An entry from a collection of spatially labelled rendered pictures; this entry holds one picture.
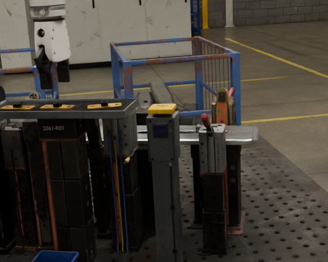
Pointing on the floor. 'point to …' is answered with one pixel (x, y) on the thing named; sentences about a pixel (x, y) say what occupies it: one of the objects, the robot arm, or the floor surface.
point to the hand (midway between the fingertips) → (55, 81)
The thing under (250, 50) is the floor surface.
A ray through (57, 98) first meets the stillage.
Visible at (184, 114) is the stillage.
